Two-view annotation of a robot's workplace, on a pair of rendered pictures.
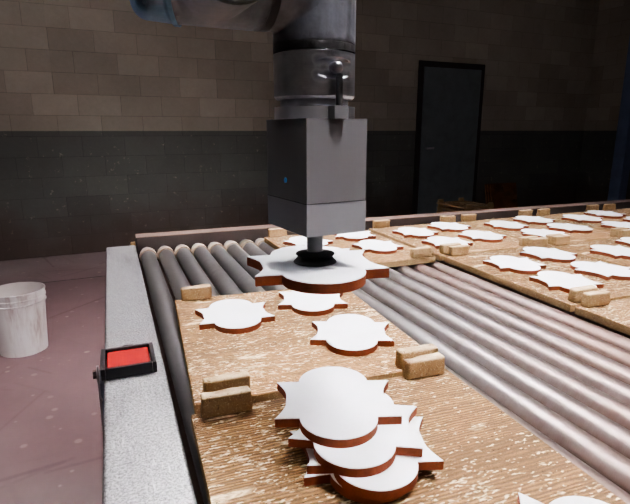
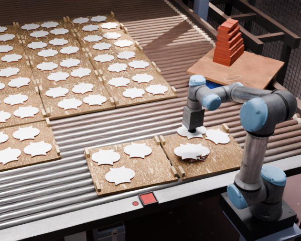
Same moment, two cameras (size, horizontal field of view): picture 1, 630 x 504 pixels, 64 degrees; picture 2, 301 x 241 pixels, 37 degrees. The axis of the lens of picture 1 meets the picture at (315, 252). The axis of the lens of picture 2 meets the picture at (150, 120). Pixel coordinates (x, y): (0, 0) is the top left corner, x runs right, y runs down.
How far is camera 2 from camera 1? 229 cm
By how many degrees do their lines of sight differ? 83
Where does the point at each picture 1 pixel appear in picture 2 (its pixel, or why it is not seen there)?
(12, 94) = not seen: outside the picture
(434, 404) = (176, 142)
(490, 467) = (196, 140)
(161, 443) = (187, 186)
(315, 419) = (196, 154)
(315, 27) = not seen: hidden behind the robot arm
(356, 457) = (204, 151)
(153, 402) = (170, 190)
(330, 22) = not seen: hidden behind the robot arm
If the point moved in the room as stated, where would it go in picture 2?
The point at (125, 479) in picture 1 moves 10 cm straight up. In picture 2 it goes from (199, 189) to (202, 173)
